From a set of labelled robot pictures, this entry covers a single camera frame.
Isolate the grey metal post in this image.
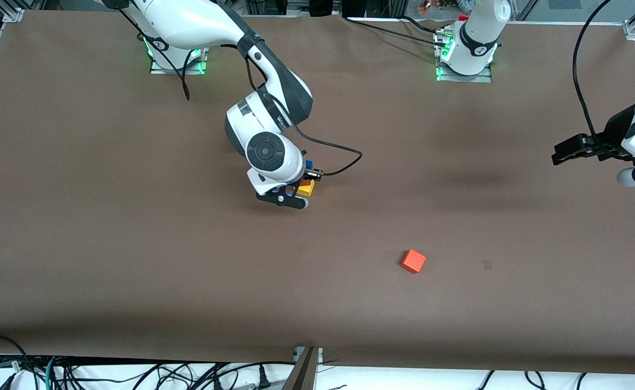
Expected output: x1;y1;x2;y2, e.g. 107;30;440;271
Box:
282;347;323;390

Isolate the orange cube block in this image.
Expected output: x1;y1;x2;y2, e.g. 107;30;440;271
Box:
400;249;427;275

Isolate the brown paper table cover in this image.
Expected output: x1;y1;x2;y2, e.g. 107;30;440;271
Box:
0;10;635;374

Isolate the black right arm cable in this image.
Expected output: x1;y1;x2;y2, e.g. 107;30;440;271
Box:
244;54;363;177

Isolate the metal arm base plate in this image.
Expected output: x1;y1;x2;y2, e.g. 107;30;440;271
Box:
149;48;208;75
435;30;494;83

